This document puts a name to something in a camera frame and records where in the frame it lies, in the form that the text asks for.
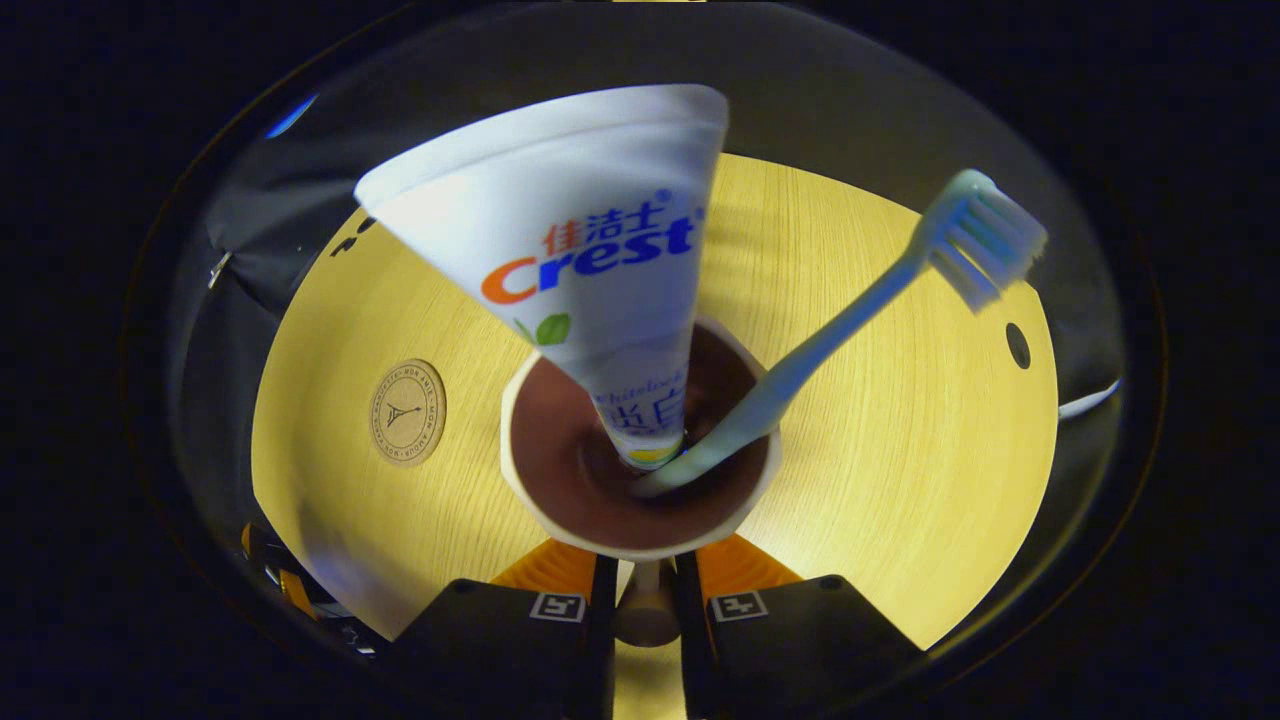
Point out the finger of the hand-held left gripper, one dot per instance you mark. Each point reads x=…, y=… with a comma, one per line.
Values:
x=290, y=590

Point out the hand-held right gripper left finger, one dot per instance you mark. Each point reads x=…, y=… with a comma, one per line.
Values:
x=603, y=620

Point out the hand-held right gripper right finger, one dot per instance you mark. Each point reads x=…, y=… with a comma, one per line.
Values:
x=692, y=620

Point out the round brown coaster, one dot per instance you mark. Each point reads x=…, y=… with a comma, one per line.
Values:
x=408, y=412

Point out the pale green toothbrush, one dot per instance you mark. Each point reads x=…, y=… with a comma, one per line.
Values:
x=820, y=340

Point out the white toothpaste tube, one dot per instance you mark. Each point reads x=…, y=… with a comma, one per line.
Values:
x=580, y=220

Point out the wooden desktop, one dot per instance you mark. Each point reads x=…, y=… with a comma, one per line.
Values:
x=900, y=480

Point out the silver metal clip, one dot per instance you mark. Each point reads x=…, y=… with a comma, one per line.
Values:
x=218, y=268

